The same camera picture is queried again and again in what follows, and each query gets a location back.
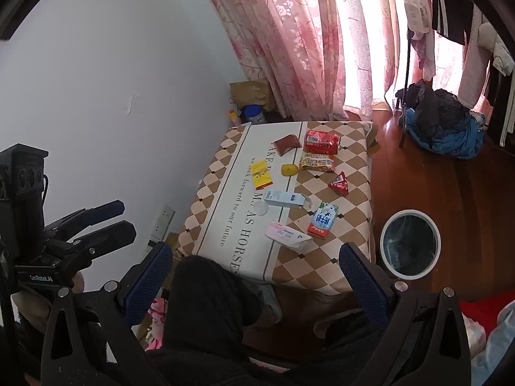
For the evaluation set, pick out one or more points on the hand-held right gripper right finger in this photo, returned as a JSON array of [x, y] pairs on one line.
[[362, 285]]

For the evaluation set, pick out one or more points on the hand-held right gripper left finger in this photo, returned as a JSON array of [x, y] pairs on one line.
[[151, 277]]

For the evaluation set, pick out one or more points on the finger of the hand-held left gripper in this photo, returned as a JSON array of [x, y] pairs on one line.
[[116, 234], [102, 209]]

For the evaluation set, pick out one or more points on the white round trash bin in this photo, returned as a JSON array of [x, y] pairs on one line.
[[406, 274]]

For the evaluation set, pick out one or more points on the pink white carton box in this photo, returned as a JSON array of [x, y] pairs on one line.
[[287, 236]]

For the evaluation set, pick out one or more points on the small red snack wrapper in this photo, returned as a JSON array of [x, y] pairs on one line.
[[339, 184]]

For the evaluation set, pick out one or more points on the white blue carton box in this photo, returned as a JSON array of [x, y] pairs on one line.
[[283, 199]]

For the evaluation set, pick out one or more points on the yellow green snack packet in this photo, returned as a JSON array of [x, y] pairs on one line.
[[318, 163]]

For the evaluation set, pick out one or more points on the small yellow round lid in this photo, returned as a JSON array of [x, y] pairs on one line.
[[289, 169]]

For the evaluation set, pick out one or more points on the person's left hand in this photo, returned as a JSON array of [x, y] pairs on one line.
[[77, 282]]

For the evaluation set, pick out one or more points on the pink floral bag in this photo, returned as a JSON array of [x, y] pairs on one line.
[[157, 317]]

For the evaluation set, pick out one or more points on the white power strip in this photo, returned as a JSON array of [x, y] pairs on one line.
[[163, 223]]

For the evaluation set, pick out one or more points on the black bin liner bag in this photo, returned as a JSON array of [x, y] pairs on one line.
[[406, 245]]

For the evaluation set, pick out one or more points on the brown checkered tablecloth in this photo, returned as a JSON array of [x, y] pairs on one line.
[[350, 217]]

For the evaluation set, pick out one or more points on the grey slipper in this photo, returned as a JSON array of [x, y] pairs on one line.
[[265, 293]]

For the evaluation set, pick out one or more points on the red blanket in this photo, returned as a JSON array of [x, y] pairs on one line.
[[487, 309]]

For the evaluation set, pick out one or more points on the crushed red drink can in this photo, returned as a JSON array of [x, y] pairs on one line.
[[322, 141]]

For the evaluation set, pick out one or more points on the pale blue cloth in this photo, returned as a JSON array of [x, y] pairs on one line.
[[497, 354]]

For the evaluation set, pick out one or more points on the small orange bottle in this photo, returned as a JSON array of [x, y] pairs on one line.
[[234, 120]]

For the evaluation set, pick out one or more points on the dark red sauce packet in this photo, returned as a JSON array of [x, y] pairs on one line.
[[287, 144]]

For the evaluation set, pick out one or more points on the blue garment pile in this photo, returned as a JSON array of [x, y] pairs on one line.
[[446, 142]]

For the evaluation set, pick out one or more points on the blue tin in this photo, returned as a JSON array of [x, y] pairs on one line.
[[254, 115]]

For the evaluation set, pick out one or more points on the brown paper bag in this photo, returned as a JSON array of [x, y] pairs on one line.
[[251, 94]]

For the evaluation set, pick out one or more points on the black jacket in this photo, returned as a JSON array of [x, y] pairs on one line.
[[434, 108]]

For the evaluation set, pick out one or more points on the black metal clothes rack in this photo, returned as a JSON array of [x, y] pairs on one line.
[[408, 68]]

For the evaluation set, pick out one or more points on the pink floral curtain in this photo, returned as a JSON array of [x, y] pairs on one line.
[[289, 28]]

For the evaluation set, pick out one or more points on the white fluffy hanging garment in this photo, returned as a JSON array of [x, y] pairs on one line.
[[489, 40]]

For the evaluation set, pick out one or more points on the pale printed hanging garment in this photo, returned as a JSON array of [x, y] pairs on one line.
[[418, 4]]

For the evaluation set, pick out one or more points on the black striped hanging garment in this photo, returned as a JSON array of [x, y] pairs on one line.
[[454, 8]]

